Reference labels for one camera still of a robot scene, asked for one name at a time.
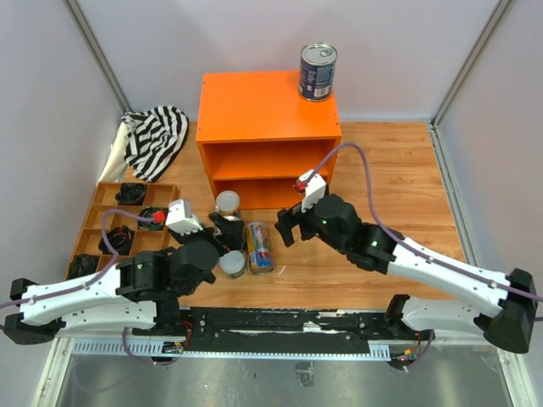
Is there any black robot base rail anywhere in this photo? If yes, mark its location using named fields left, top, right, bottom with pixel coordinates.
left=132, top=307, right=428, bottom=354

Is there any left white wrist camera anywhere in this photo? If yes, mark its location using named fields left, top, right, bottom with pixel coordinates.
left=165, top=199, right=204, bottom=236

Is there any black white striped cloth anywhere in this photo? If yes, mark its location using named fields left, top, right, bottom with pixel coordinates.
left=121, top=105, right=189, bottom=183

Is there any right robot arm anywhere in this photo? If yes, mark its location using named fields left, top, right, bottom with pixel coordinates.
left=275, top=194, right=540, bottom=354

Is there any coiled black orange cable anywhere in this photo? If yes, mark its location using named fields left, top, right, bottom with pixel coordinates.
left=98, top=226, right=135, bottom=256

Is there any small green can white lid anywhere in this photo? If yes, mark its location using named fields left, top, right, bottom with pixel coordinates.
left=219, top=250, right=245, bottom=279

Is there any yellow can with white lid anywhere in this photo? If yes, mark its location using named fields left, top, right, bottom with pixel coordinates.
left=216, top=190, right=241, bottom=220

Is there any orange wooden shelf cabinet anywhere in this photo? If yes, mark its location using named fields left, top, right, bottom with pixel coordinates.
left=196, top=70, right=342, bottom=209

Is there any coiled black cable bottom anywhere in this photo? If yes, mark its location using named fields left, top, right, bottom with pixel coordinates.
left=68, top=253, right=101, bottom=281

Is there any dark blue tin can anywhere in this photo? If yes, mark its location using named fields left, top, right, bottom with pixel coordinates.
left=299, top=42, right=338, bottom=102

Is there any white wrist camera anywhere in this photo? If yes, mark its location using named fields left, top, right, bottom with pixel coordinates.
left=165, top=199, right=204, bottom=236
left=294, top=170, right=327, bottom=213

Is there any wooden compartment tray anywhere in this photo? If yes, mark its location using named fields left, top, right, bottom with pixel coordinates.
left=65, top=182, right=180, bottom=280

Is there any coiled black green cable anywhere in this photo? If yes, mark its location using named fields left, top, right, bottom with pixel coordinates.
left=137, top=205, right=167, bottom=232

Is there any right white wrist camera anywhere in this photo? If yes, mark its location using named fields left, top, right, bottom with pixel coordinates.
left=294, top=170, right=327, bottom=213

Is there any coiled black cable top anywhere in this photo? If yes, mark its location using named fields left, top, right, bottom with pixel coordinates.
left=115, top=181, right=147, bottom=205

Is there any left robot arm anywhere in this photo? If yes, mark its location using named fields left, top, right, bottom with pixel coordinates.
left=1, top=227, right=232, bottom=345

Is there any tall blue colourful can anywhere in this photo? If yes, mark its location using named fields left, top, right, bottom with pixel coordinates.
left=245, top=222, right=274, bottom=275

